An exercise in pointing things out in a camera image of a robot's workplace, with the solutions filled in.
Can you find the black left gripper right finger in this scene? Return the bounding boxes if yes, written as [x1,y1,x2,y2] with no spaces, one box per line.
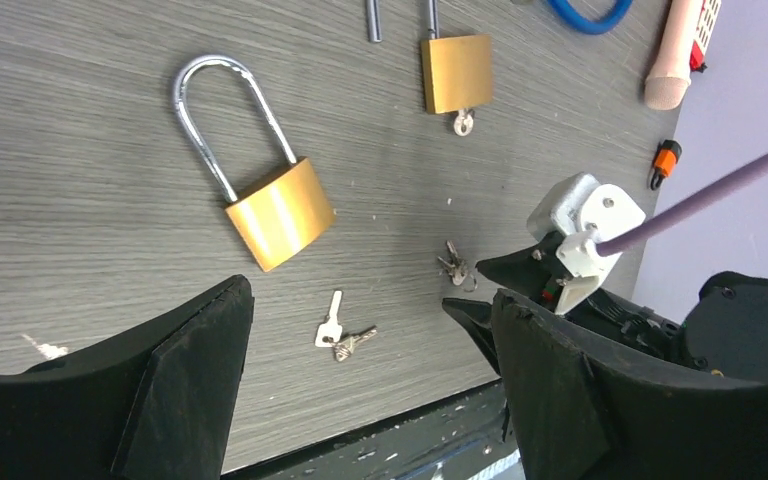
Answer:
[491,289,768,479]

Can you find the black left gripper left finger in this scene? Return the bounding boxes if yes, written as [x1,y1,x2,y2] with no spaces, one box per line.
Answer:
[0,275,254,479]

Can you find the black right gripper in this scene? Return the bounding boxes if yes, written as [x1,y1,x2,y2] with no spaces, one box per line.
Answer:
[441,235,681,375]

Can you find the silver key bunch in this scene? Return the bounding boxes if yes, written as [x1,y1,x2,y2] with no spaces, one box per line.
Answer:
[437,240,477,293]

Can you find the brass padlock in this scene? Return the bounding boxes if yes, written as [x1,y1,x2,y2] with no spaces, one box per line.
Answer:
[172,54,337,274]
[365,0,495,116]

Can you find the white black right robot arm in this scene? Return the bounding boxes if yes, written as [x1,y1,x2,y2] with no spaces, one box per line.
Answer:
[441,233,768,382]

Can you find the silver keys with white tag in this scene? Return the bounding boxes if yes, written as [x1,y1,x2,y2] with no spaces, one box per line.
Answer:
[314,289,378,362]

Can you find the small orange padlock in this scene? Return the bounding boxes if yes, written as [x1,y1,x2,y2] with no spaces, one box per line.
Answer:
[649,139,682,191]

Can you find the beige wooden rolling pin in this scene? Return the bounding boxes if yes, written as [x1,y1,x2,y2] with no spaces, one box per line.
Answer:
[644,0,704,111]

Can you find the red block with holes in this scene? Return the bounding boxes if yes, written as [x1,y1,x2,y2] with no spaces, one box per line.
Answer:
[689,0,722,72]

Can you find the blue cable lock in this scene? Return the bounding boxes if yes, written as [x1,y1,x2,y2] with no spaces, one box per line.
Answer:
[546,0,634,36]

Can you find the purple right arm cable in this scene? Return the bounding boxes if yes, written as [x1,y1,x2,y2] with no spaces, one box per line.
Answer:
[595,132,768,258]

